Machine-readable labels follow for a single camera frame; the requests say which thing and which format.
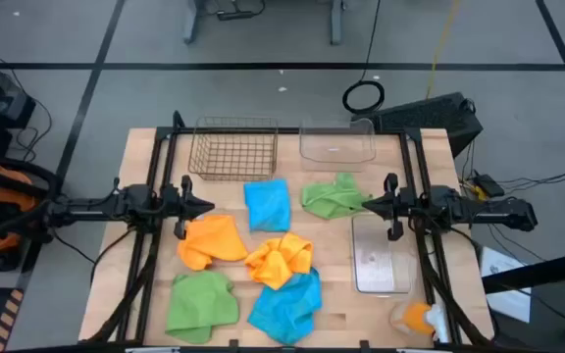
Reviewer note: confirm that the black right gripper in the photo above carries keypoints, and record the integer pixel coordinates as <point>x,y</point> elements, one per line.
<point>412,206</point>

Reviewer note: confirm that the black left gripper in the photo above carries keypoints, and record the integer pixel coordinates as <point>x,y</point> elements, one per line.
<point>172,203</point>

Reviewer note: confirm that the green microfiber towel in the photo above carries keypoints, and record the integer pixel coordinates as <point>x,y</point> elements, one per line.
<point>199,304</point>
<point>331,201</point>

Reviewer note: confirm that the blue microfiber towel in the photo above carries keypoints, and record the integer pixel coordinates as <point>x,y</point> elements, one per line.
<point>267,206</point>
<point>285,309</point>

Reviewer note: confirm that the orange microfiber towel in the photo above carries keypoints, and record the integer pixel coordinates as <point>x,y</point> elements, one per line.
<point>277,260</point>
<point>211,240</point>

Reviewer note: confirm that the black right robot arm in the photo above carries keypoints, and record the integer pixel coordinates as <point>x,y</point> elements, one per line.
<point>483,211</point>

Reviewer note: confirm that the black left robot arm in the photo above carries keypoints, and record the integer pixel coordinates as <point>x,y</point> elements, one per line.
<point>96,208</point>

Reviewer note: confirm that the long clear plastic bin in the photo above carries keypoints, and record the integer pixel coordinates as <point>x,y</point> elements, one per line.
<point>380,260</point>

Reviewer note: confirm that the wide clear plastic bin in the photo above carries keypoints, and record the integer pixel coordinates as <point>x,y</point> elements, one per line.
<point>336,164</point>

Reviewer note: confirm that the black computer tower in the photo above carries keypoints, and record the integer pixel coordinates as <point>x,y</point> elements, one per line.
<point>425,117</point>

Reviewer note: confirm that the black power adapter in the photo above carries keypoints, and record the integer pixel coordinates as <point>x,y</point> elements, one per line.
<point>488,185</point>

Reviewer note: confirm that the orange spray bottle white nozzle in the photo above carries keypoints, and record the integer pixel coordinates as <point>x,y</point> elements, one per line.
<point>412,318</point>

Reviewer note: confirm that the white paper sheet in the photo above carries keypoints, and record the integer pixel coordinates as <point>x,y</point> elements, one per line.
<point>505,284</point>

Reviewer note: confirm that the black bar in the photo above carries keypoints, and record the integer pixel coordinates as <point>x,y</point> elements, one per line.
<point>542,269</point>

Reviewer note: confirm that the grey desk leg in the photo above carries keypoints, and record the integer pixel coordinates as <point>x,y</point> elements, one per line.
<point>336,22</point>
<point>191,22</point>

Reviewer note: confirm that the black power strip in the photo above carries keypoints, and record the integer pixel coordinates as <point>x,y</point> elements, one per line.
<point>236,15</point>

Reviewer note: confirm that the orange black hazard floor strip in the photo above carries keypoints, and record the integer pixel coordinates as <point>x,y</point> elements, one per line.
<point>7,318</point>

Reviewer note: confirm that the black aluminium table frame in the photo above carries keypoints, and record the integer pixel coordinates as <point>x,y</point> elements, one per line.
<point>287,131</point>

